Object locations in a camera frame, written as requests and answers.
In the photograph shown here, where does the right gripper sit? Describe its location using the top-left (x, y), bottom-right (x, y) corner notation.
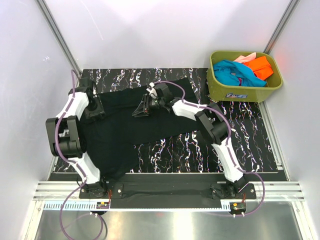
top-left (132, 94), bottom-right (165, 119)

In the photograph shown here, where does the black t-shirt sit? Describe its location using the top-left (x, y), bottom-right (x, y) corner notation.
top-left (80, 86), bottom-right (198, 179)

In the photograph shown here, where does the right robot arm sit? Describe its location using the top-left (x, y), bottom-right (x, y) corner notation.
top-left (132, 93), bottom-right (248, 199)

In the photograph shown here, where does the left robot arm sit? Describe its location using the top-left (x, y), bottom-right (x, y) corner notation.
top-left (45, 77), bottom-right (108, 198)

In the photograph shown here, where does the blue t-shirt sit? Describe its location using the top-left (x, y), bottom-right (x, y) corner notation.
top-left (212, 60), bottom-right (267, 88)

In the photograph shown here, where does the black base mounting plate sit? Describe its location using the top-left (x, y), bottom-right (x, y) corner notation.
top-left (79, 173), bottom-right (257, 211)

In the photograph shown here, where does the olive green plastic bin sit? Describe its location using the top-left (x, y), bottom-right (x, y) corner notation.
top-left (207, 50), bottom-right (283, 103)

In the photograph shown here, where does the black marbled table mat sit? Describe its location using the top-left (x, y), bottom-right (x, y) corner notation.
top-left (82, 68), bottom-right (277, 174)

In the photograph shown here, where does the pink t-shirt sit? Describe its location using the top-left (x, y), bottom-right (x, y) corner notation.
top-left (234, 52), bottom-right (257, 64)

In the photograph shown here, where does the orange t-shirt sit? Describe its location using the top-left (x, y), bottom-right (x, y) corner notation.
top-left (244, 56), bottom-right (274, 81)

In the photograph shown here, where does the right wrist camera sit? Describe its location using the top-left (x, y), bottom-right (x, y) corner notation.
top-left (146, 82), bottom-right (174, 102)

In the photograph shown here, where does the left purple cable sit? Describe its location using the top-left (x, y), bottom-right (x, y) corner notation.
top-left (53, 69), bottom-right (108, 240)

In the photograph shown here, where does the purple cable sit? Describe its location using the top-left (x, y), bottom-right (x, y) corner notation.
top-left (53, 69), bottom-right (108, 240)
top-left (152, 81), bottom-right (266, 216)

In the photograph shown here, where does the left aluminium frame post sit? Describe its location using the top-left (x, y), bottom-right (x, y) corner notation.
top-left (35, 0), bottom-right (82, 77)

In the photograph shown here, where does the aluminium frame post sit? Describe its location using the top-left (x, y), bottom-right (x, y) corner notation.
top-left (263, 0), bottom-right (301, 55)
top-left (35, 0), bottom-right (82, 77)

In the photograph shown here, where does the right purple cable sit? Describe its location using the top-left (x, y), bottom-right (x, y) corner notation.
top-left (152, 81), bottom-right (266, 216)

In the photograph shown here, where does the right aluminium frame post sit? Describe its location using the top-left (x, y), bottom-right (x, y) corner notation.
top-left (263, 0), bottom-right (301, 55)

